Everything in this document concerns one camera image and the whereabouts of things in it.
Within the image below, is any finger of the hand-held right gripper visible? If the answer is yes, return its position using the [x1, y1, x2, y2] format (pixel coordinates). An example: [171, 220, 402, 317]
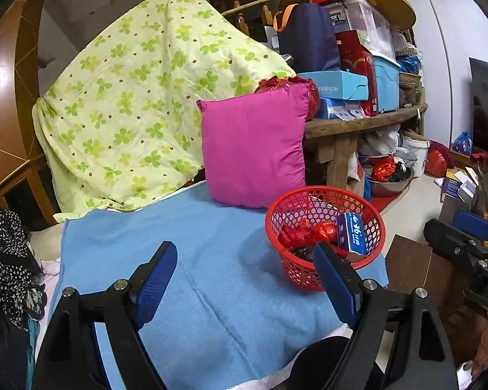
[424, 218, 488, 261]
[451, 210, 488, 241]

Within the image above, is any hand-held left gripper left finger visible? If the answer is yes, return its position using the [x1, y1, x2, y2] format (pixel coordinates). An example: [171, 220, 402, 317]
[32, 241, 178, 390]

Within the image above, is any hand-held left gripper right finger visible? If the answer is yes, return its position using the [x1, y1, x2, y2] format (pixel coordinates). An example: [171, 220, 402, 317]
[312, 243, 460, 390]

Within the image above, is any red mesh plastic basket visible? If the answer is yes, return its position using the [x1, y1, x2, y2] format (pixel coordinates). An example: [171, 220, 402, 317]
[265, 186, 387, 292]

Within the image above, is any blue white cardboard box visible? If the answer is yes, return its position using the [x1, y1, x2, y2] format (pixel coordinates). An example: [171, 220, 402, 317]
[335, 212, 369, 261]

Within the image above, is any bright red plastic bag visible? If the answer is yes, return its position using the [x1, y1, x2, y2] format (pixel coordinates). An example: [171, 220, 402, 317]
[314, 220, 339, 243]

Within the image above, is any dark red plastic bag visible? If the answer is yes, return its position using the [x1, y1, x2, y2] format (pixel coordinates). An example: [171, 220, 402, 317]
[277, 218, 312, 249]

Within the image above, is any navy small box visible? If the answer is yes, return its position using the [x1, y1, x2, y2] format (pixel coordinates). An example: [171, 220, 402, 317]
[443, 179, 463, 199]

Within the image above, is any light blue blanket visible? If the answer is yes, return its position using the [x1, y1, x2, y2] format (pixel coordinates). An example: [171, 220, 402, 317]
[47, 181, 391, 383]

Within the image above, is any steel basin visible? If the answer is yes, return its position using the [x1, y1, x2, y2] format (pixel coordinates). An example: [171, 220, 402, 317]
[366, 166, 415, 198]

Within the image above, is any dark cloth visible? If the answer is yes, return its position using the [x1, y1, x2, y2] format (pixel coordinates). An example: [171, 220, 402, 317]
[285, 335, 354, 390]

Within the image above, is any knotted blue plastic bag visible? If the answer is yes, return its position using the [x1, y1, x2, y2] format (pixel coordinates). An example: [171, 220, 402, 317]
[452, 131, 473, 155]

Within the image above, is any white plastic bucket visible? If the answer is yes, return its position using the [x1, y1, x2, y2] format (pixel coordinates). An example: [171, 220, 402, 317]
[402, 134, 431, 177]

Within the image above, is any white bed sheet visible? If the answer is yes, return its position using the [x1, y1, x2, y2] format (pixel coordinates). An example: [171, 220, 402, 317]
[34, 258, 63, 342]

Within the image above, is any white plastic bag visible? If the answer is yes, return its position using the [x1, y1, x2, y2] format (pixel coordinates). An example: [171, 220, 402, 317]
[366, 126, 403, 155]

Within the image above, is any beige cushion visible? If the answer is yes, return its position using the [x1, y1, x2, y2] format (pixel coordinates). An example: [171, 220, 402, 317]
[28, 227, 63, 261]

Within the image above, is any green patterned cloth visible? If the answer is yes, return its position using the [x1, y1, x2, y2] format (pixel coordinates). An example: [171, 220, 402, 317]
[22, 286, 47, 321]

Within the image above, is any rough wooden table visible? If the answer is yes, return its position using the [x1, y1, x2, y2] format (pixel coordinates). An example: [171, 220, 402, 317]
[303, 103, 428, 196]

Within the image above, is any black white dotted garment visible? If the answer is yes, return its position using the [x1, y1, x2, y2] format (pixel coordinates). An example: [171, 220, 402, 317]
[0, 203, 45, 330]

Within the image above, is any wicker basket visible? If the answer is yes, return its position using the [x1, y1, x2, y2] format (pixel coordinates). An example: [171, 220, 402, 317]
[399, 72, 423, 90]

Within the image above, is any light blue plastic bin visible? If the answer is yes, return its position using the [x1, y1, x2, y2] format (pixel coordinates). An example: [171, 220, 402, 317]
[372, 51, 402, 113]

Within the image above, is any magenta pillow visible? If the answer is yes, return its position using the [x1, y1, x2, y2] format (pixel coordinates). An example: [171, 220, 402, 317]
[196, 83, 312, 209]

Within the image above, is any white blue flat box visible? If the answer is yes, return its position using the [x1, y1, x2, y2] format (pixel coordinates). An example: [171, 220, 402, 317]
[318, 97, 375, 122]

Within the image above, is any black puffer jacket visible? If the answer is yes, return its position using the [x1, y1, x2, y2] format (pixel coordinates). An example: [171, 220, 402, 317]
[0, 313, 37, 390]

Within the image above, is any shiny red gift bag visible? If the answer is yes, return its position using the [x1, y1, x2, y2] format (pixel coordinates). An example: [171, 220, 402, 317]
[255, 75, 321, 122]

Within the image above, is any light blue cardboard box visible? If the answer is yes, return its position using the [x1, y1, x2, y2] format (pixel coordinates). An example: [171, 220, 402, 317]
[296, 70, 369, 101]

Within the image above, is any tall red gift box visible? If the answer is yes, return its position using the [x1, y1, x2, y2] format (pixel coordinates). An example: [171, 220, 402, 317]
[335, 30, 379, 116]

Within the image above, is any green clover print quilt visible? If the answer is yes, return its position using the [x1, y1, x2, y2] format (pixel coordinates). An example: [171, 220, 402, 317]
[33, 0, 297, 216]

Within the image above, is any clear plastic storage bin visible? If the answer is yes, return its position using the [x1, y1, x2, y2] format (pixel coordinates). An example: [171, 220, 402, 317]
[323, 0, 395, 59]

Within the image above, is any round wooden board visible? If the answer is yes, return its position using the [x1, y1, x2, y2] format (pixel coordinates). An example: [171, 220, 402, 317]
[278, 0, 416, 29]

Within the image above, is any wooden stair banister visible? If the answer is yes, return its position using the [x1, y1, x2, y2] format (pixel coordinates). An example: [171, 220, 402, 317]
[185, 0, 338, 37]

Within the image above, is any wooden railing frame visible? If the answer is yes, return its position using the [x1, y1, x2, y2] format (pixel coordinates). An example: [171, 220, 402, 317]
[0, 156, 61, 228]

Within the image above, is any navy bag with orange handle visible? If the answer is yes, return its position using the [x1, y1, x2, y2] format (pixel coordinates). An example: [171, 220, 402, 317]
[273, 3, 342, 73]

